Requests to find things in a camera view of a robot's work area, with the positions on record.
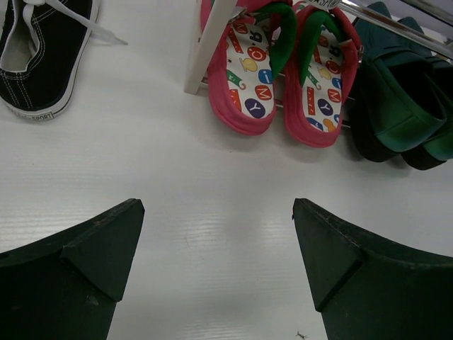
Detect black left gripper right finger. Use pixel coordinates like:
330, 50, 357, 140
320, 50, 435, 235
293, 198, 452, 339

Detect dark green loafer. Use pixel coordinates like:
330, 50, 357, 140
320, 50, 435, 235
349, 18, 448, 162
401, 38, 452, 170

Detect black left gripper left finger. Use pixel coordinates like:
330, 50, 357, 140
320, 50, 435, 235
1, 198, 144, 339

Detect cream shoe shelf chrome bars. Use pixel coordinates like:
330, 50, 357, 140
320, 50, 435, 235
183, 1, 452, 95

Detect left dark green loafer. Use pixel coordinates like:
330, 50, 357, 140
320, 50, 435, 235
349, 18, 448, 162

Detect right dark green loafer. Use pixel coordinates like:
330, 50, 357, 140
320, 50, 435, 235
401, 38, 452, 170

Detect pink slipper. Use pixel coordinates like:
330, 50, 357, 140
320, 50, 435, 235
207, 1, 297, 136
283, 1, 363, 148

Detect red canvas sneaker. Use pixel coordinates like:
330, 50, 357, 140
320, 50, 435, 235
306, 0, 342, 11

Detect black canvas sneaker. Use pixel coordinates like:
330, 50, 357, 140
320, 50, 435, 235
1, 0, 125, 122

